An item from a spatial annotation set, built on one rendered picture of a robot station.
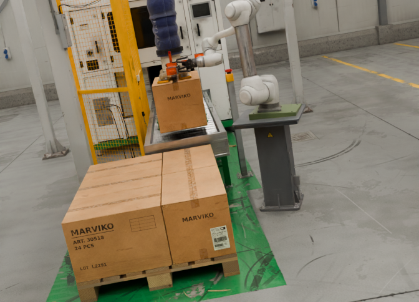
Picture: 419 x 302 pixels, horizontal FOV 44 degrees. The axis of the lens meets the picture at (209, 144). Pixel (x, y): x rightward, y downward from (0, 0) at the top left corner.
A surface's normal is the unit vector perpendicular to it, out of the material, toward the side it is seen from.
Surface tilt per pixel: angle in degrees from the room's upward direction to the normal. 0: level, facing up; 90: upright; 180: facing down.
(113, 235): 90
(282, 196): 90
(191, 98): 90
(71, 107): 90
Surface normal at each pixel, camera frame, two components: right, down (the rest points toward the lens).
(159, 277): 0.08, 0.25
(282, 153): -0.29, 0.29
